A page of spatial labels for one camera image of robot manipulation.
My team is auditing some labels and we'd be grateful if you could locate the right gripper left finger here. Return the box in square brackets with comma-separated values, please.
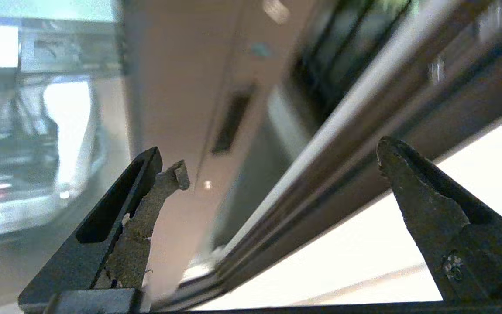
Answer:
[19, 147, 190, 302]

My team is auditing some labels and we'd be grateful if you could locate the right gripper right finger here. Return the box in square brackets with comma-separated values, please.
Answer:
[377, 136, 502, 301]

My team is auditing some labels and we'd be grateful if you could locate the sliding glass door brown frame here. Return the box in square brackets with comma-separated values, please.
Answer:
[0, 0, 321, 306]

